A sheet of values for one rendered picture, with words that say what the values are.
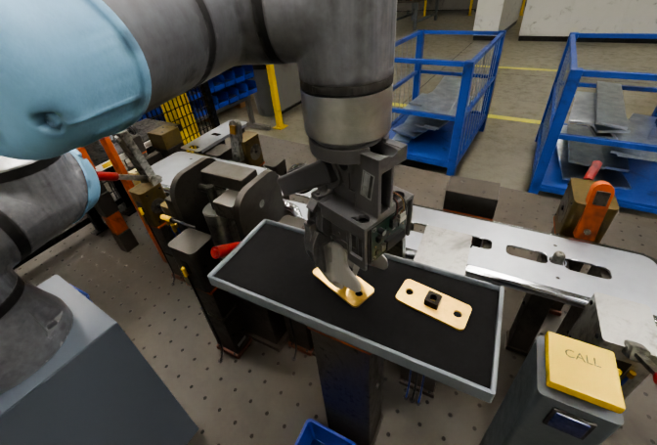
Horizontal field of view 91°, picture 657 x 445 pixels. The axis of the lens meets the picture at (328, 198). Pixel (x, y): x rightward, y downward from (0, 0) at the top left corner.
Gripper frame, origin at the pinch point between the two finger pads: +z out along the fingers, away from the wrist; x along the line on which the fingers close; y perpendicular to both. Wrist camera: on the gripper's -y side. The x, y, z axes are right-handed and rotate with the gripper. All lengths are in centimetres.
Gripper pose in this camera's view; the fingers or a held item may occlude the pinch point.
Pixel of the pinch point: (342, 272)
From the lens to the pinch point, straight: 42.5
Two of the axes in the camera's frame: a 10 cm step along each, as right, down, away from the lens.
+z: 0.7, 8.1, 5.8
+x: 7.3, -4.3, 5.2
